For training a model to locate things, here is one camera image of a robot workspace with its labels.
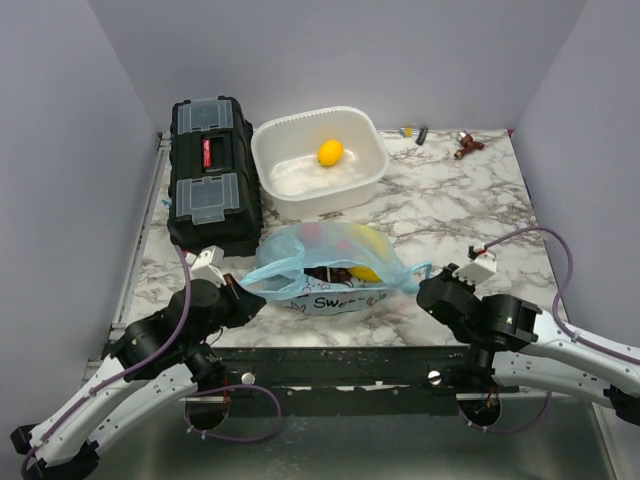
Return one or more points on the blue printed plastic bag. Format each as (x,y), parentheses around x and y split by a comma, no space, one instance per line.
(279,277)

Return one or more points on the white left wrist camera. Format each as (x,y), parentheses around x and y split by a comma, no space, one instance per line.
(206,265)

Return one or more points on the yellow fake banana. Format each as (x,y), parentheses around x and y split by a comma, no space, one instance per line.
(365,274)

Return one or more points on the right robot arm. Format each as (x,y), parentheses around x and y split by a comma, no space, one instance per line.
(514,343)

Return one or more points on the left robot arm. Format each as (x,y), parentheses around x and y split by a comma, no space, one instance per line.
(158,359)

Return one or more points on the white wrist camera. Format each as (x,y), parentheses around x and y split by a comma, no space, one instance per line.
(206,265)
(482,266)

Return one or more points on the yellow fake lemon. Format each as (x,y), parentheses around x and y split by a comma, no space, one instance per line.
(330,153)

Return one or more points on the brown brass faucet valve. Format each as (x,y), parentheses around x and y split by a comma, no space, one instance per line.
(468,145)

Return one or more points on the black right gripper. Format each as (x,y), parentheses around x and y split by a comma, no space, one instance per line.
(446,274)

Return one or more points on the black mounting rail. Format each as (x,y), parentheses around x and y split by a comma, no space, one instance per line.
(342,381)

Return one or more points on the aluminium frame rail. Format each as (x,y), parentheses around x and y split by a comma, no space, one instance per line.
(59,439)

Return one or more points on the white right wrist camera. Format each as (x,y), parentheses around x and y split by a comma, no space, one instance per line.
(482,266)

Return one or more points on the dark red fake grapes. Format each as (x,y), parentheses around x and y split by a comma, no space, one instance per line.
(329,274)

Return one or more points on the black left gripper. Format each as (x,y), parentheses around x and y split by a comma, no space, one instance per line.
(246,304)

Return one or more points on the black screwdriver bit holder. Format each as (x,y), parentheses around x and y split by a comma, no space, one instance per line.
(421,137)

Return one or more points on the black toolbox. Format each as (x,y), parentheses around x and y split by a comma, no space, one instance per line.
(214,190)

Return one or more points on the white plastic basin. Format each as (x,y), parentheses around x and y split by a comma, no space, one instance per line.
(285,155)

